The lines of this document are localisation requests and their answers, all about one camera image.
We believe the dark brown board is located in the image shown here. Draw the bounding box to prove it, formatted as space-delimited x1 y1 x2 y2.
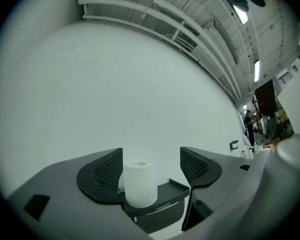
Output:
254 79 277 118

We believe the black wall shelf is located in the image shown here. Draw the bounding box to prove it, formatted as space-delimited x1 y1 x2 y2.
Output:
118 178 191 235

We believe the long ceiling light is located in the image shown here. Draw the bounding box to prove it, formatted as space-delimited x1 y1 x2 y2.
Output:
233 4 249 25

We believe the short ceiling light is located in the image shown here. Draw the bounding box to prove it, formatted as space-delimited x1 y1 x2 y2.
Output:
254 59 261 83

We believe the white toilet paper roll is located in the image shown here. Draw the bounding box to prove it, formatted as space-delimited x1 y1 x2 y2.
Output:
118 161 159 209

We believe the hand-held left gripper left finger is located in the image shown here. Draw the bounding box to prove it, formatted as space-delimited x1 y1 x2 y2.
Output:
6 147 152 240

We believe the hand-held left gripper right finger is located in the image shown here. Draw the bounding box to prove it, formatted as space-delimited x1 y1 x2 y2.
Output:
179 146 275 235

